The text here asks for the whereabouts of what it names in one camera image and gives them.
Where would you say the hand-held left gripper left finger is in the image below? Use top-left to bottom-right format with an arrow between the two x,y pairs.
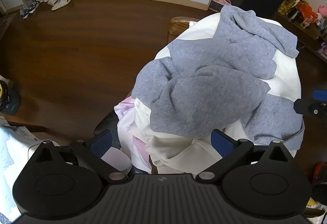
27,129 -> 128,184

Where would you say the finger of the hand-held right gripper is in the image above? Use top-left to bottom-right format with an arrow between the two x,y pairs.
294,98 -> 327,122
313,89 -> 327,102

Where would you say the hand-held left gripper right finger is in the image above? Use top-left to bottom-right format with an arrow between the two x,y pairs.
195,129 -> 295,185

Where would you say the grey sweatshirt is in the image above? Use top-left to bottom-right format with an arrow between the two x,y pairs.
131,5 -> 306,151

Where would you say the pale pink round seat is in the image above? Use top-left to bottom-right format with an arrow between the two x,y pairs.
102,147 -> 132,174

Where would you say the pink and white garment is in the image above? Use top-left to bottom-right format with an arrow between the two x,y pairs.
114,96 -> 154,174

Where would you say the cream garment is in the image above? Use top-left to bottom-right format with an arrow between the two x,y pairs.
134,97 -> 223,175

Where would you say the low wooden shelf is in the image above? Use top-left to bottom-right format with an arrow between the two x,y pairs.
277,9 -> 327,61

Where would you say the red and black bag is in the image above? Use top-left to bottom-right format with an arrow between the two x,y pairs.
310,161 -> 327,212

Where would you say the pink toy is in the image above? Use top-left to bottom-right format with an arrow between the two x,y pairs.
317,5 -> 327,21

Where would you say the orange plastic bag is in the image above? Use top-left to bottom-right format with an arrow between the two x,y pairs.
296,0 -> 317,20

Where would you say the jar of yellow food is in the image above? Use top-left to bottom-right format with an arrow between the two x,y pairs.
278,0 -> 297,16

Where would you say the dark cap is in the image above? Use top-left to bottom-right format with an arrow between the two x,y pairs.
0,79 -> 21,115

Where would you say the wooden chair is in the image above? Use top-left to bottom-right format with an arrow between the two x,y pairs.
167,16 -> 203,44

